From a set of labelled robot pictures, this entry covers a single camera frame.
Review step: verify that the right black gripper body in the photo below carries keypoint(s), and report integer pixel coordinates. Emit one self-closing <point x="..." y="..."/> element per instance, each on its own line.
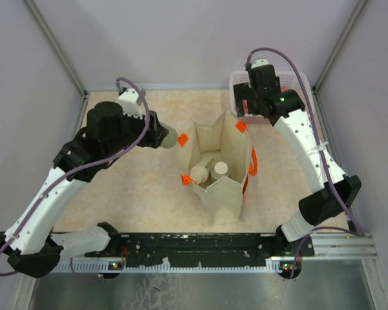
<point x="243" y="91"/>

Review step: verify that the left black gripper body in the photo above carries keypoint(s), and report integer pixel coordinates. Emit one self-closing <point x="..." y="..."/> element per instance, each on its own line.
<point x="133" y="130"/>

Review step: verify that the green bottle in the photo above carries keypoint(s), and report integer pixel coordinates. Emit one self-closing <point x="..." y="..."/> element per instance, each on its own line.
<point x="171" y="138"/>
<point x="200" y="171"/>
<point x="219" y="170"/>

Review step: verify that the beige canvas tote bag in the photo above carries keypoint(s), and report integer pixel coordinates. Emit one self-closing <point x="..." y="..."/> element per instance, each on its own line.
<point x="230" y="139"/>

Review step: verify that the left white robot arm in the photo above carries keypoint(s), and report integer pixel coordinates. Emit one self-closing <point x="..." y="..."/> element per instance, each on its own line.
<point x="30" y="244"/>

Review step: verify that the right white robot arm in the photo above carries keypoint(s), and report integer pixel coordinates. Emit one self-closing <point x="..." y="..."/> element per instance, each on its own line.
<point x="332" y="189"/>

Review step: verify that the red cloth in basket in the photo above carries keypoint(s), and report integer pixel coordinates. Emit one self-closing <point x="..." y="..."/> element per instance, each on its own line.
<point x="246" y="102"/>

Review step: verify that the white plastic basket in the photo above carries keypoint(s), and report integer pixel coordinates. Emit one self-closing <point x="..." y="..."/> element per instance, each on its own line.
<point x="287" y="78"/>

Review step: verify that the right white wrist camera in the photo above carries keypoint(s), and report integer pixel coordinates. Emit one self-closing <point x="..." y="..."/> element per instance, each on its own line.
<point x="259" y="62"/>

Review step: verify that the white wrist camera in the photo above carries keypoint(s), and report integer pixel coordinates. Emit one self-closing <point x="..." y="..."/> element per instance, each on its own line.
<point x="130" y="101"/>
<point x="259" y="62"/>

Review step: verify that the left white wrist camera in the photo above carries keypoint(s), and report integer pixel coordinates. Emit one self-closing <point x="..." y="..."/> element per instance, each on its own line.
<point x="130" y="101"/>

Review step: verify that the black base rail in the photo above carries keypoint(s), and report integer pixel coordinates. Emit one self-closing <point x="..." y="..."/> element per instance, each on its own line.
<point x="205" y="250"/>

